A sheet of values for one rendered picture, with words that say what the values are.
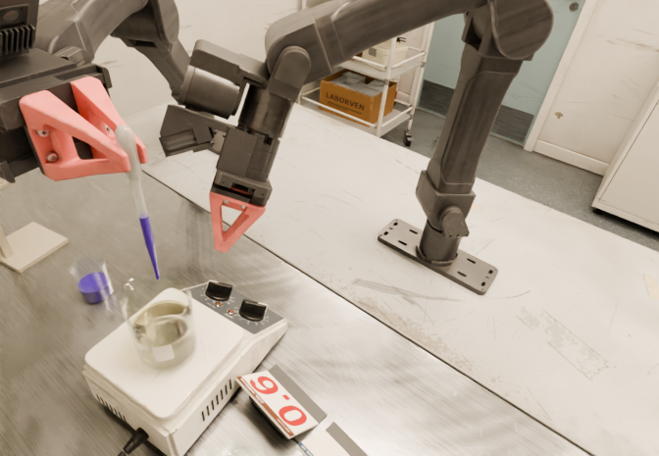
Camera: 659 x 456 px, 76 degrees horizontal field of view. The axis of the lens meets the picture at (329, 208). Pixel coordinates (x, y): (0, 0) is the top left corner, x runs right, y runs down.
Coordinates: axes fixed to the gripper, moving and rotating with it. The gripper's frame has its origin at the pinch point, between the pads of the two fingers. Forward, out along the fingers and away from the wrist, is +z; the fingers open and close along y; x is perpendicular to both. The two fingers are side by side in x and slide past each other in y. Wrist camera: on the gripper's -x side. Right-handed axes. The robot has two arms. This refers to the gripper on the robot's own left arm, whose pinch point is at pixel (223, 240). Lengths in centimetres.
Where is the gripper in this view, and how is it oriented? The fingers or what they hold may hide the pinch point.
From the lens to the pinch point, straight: 55.7
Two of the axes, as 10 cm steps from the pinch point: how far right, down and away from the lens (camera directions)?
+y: 2.0, 2.5, -9.5
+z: -3.5, 9.2, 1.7
